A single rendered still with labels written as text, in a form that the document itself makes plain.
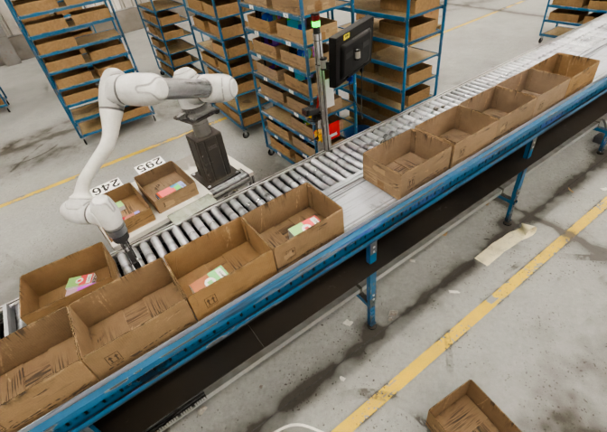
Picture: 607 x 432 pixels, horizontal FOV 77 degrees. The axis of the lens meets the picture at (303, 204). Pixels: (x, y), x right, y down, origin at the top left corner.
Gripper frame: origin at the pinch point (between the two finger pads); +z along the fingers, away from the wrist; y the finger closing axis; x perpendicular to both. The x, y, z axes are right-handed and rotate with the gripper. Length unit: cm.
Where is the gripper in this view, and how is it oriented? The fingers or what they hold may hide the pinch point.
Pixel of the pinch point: (135, 261)
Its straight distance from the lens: 213.4
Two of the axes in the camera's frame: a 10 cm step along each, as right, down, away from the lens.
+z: 1.1, 7.7, 6.3
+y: -5.7, -4.7, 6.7
